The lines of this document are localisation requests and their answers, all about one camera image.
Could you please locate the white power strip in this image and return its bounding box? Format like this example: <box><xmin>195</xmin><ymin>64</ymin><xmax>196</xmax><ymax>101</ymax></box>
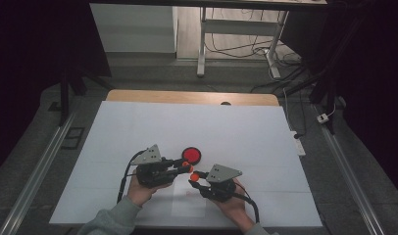
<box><xmin>290</xmin><ymin>130</ymin><xmax>307</xmax><ymax>157</ymax></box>

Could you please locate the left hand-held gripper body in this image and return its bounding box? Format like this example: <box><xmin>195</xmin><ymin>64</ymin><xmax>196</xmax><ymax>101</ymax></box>
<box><xmin>130</xmin><ymin>144</ymin><xmax>175</xmax><ymax>190</ymax></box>

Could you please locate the black curtain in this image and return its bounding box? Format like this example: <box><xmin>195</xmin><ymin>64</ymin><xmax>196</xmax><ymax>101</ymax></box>
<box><xmin>280</xmin><ymin>0</ymin><xmax>398</xmax><ymax>199</ymax></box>
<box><xmin>0</xmin><ymin>0</ymin><xmax>112</xmax><ymax>179</ymax></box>

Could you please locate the round red ink pad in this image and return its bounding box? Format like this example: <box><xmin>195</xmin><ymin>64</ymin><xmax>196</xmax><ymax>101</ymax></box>
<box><xmin>181</xmin><ymin>146</ymin><xmax>202</xmax><ymax>165</ymax></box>

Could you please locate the small white paper sheet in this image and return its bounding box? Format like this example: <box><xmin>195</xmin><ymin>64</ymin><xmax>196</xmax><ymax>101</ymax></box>
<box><xmin>171</xmin><ymin>177</ymin><xmax>208</xmax><ymax>218</ymax></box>

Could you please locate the white desk frame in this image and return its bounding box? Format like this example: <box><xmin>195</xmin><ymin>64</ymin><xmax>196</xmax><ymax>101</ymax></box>
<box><xmin>196</xmin><ymin>6</ymin><xmax>290</xmax><ymax>79</ymax></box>

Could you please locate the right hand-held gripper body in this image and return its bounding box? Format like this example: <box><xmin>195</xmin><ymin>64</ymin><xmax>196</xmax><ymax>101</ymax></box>
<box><xmin>200</xmin><ymin>164</ymin><xmax>244</xmax><ymax>204</ymax></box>

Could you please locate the black metal stand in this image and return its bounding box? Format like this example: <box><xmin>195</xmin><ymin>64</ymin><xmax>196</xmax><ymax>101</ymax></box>
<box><xmin>278</xmin><ymin>16</ymin><xmax>365</xmax><ymax>135</ymax></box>
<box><xmin>58</xmin><ymin>63</ymin><xmax>115</xmax><ymax>127</ymax></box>

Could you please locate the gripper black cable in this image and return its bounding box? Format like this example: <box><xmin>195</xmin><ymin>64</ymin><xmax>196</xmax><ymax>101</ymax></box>
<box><xmin>232</xmin><ymin>181</ymin><xmax>261</xmax><ymax>224</ymax></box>
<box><xmin>116</xmin><ymin>149</ymin><xmax>147</xmax><ymax>204</ymax></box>

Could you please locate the black floor frame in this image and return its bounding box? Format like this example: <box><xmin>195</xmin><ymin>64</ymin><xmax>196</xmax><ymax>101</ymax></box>
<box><xmin>60</xmin><ymin>126</ymin><xmax>86</xmax><ymax>151</ymax></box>

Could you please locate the thick black floor cable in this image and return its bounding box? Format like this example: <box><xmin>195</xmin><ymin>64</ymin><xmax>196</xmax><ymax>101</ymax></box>
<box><xmin>250</xmin><ymin>64</ymin><xmax>307</xmax><ymax>94</ymax></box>

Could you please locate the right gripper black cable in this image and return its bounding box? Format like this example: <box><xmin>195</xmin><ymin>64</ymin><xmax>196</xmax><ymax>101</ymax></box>
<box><xmin>232</xmin><ymin>181</ymin><xmax>261</xmax><ymax>224</ymax></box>

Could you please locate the person's right hand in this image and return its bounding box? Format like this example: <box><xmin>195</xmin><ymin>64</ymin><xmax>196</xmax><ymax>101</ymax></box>
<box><xmin>213</xmin><ymin>178</ymin><xmax>256</xmax><ymax>233</ymax></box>

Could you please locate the aluminium floor rail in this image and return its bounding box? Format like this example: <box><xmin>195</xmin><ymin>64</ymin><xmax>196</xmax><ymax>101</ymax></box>
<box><xmin>313</xmin><ymin>103</ymin><xmax>386</xmax><ymax>235</ymax></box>
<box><xmin>0</xmin><ymin>111</ymin><xmax>77</xmax><ymax>235</ymax></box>

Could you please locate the thin black floor cable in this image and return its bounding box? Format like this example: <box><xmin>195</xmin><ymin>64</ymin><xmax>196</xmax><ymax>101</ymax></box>
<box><xmin>205</xmin><ymin>8</ymin><xmax>278</xmax><ymax>61</ymax></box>

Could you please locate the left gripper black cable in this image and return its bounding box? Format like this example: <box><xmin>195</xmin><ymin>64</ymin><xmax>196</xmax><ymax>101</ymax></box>
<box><xmin>116</xmin><ymin>149</ymin><xmax>147</xmax><ymax>204</ymax></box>

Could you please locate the person's left hand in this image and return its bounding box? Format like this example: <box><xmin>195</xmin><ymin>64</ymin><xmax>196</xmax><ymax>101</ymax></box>
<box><xmin>126</xmin><ymin>169</ymin><xmax>173</xmax><ymax>208</ymax></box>

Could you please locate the light grey cabinet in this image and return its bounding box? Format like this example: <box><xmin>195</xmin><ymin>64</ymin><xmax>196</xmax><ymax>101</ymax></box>
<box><xmin>89</xmin><ymin>3</ymin><xmax>177</xmax><ymax>54</ymax></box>

